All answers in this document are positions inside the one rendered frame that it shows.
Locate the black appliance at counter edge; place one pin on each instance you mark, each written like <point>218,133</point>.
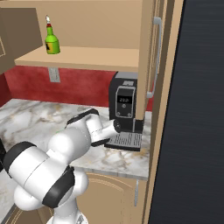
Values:
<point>2,154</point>

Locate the tan fridge housing panel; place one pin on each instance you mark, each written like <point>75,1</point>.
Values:
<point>163,131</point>

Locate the black fridge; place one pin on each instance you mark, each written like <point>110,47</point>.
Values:
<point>192,116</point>

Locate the green glass bottle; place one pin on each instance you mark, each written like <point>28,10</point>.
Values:
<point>52,43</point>

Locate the grey wall outlet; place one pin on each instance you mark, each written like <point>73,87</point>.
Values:
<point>54,75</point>

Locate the tan lower cabinet door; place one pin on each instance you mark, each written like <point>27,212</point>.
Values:
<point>110,201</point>

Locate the tan upper cabinet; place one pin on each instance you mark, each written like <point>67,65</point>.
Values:
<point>87,58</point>

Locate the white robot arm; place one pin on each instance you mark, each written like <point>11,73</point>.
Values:
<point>43,169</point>

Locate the black coffee machine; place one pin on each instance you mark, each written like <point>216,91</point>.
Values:
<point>125,102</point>

